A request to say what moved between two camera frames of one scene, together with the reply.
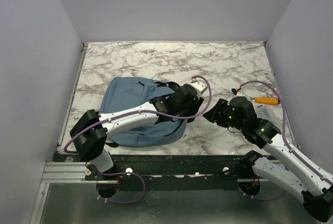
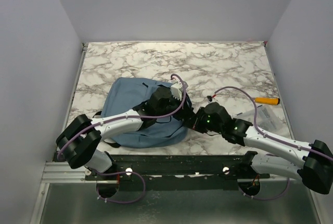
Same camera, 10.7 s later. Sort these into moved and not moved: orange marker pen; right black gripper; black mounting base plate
Moved: right black gripper
Not moved: black mounting base plate; orange marker pen
